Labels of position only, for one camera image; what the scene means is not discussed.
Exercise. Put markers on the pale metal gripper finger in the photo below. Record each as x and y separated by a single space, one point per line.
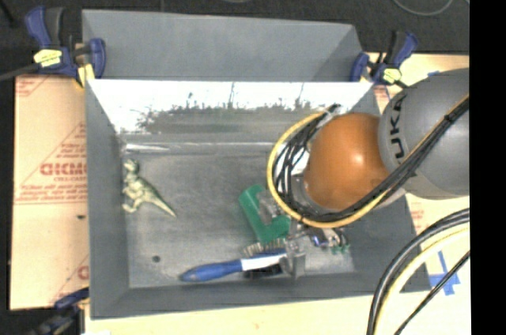
295 265
293 244

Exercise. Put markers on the green plastic block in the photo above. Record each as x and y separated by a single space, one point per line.
268 230

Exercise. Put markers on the blue and white brush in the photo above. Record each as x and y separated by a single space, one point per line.
213 270

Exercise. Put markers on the grey metal bin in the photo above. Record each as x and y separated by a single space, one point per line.
205 183

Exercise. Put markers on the green and white toy dinosaur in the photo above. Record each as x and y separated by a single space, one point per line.
136 189

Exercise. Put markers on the brown cardboard board red print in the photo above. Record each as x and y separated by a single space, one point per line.
47 238

